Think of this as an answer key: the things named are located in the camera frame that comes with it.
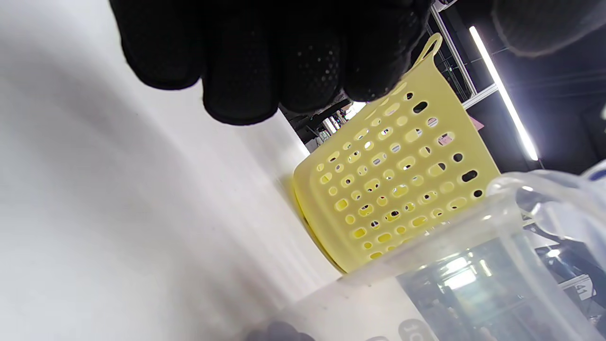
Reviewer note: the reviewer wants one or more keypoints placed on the person's left hand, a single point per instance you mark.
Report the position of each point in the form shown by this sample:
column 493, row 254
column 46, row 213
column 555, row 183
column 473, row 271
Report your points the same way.
column 265, row 47

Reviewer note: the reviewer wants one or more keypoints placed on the yellow perforated laundry basket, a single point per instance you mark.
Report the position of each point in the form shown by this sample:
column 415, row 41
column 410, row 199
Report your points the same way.
column 426, row 161

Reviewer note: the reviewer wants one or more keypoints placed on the pile of black Go stones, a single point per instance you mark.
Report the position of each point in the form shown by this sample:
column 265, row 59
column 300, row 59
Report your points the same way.
column 279, row 332

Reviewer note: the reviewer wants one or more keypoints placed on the clear plastic measuring container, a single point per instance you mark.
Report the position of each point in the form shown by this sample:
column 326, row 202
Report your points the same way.
column 473, row 284

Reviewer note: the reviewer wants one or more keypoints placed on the white ceiling light strip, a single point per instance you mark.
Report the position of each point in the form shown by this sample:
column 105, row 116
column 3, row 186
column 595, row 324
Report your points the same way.
column 504, row 94

